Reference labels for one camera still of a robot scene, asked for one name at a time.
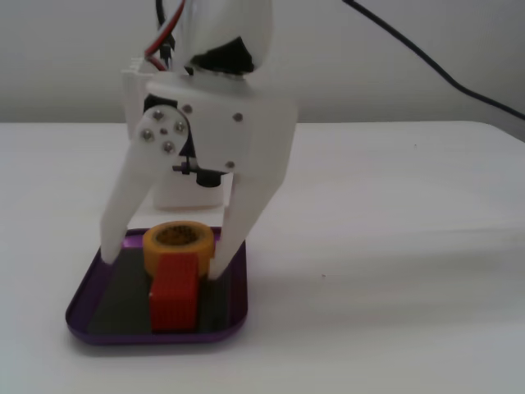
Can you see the small black camera module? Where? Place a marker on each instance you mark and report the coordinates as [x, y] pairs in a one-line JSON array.
[[209, 176]]

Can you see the purple tray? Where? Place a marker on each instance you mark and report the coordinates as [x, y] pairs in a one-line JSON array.
[[106, 303]]

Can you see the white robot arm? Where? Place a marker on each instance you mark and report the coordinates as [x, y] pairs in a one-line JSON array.
[[229, 33]]

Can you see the yellow tape roll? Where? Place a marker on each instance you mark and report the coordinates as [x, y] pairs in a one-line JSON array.
[[180, 242]]

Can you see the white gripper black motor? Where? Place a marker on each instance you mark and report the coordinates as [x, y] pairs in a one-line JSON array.
[[230, 131]]

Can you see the red cube block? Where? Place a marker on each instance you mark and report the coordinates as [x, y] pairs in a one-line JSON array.
[[174, 295]]

